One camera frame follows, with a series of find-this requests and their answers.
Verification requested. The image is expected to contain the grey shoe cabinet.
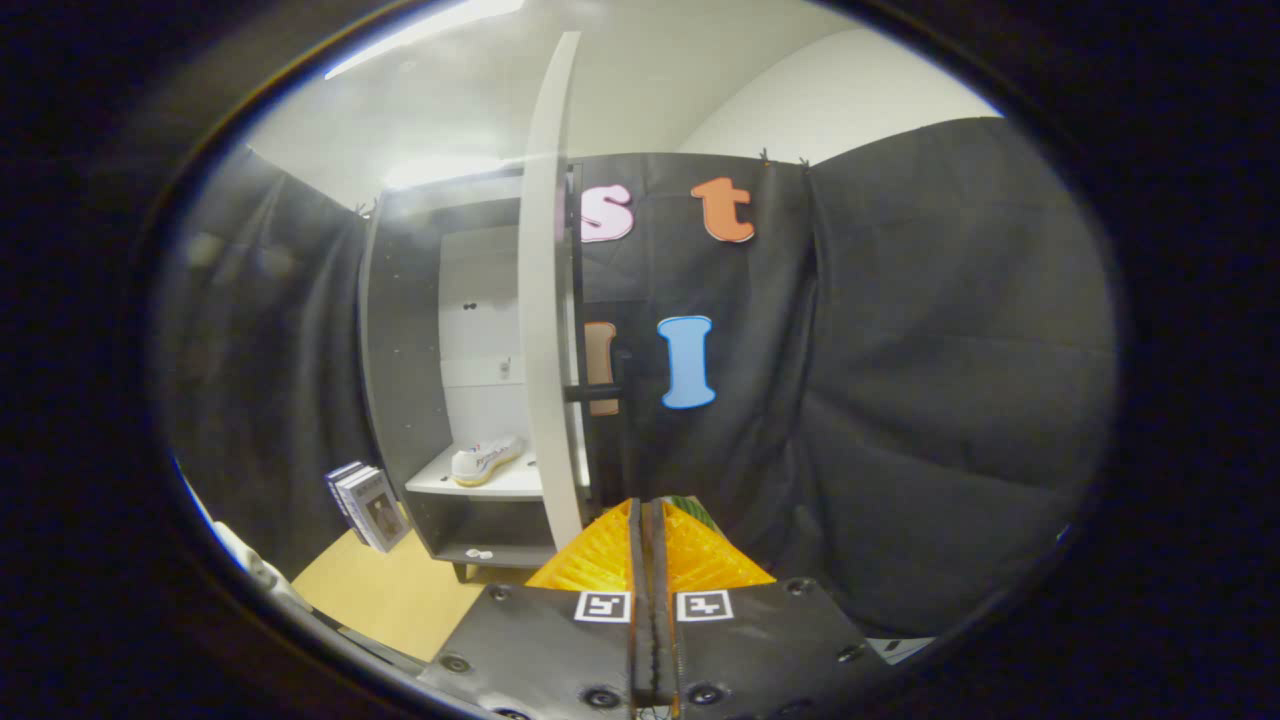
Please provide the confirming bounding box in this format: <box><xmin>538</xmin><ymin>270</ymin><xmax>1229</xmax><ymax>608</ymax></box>
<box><xmin>358</xmin><ymin>165</ymin><xmax>626</xmax><ymax>583</ymax></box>

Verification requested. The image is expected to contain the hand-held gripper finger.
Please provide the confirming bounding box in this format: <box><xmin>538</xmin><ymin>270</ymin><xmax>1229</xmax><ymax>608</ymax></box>
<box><xmin>648</xmin><ymin>498</ymin><xmax>889</xmax><ymax>720</ymax></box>
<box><xmin>415</xmin><ymin>498</ymin><xmax>658</xmax><ymax>720</ymax></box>

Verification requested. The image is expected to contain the white plastic object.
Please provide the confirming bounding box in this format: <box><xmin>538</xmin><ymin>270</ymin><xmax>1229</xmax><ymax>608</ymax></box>
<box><xmin>205</xmin><ymin>515</ymin><xmax>311</xmax><ymax>611</ymax></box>

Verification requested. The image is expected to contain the black backdrop cloth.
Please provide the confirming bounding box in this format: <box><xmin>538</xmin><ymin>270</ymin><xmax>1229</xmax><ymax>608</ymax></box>
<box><xmin>160</xmin><ymin>115</ymin><xmax>1121</xmax><ymax>641</ymax></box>

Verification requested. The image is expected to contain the black door handle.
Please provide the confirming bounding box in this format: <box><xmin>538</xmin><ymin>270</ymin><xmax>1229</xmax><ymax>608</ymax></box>
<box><xmin>563</xmin><ymin>350</ymin><xmax>633</xmax><ymax>406</ymax></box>

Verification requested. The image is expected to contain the grey cover book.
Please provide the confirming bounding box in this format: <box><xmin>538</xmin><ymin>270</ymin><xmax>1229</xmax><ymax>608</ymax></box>
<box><xmin>345</xmin><ymin>467</ymin><xmax>411</xmax><ymax>554</ymax></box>

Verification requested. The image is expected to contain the dark cover book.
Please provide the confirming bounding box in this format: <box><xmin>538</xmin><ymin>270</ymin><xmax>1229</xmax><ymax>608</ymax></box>
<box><xmin>323</xmin><ymin>460</ymin><xmax>366</xmax><ymax>531</ymax></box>

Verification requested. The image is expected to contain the white canvas shoe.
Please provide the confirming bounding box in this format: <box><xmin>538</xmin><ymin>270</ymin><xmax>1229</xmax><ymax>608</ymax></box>
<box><xmin>450</xmin><ymin>433</ymin><xmax>526</xmax><ymax>488</ymax></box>

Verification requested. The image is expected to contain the ceiling light strip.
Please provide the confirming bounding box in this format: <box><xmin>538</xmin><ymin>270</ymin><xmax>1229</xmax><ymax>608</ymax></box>
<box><xmin>322</xmin><ymin>0</ymin><xmax>526</xmax><ymax>81</ymax></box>

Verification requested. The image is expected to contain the cream shoe cabinet door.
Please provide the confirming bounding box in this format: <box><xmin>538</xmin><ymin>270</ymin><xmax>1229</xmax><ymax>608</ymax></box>
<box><xmin>518</xmin><ymin>30</ymin><xmax>591</xmax><ymax>553</ymax></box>

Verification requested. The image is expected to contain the white paper sheet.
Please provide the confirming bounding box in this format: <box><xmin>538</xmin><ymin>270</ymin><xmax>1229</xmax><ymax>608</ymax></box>
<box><xmin>865</xmin><ymin>635</ymin><xmax>936</xmax><ymax>666</ymax></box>

